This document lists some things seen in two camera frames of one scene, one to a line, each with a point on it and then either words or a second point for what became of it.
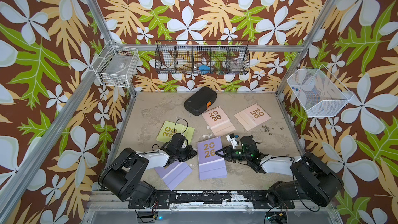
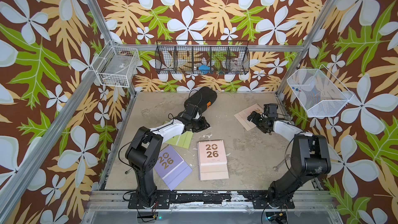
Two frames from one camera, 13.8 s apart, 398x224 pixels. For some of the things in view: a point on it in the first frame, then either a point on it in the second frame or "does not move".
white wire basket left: (114, 66) does not move
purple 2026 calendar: (174, 173) does not move
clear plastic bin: (318, 93) does not move
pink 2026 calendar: (218, 122) to (212, 158)
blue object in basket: (204, 69) does not move
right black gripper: (228, 153) to (254, 120)
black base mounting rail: (166, 200) does not move
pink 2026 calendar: (252, 116) does not move
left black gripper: (190, 154) to (203, 125)
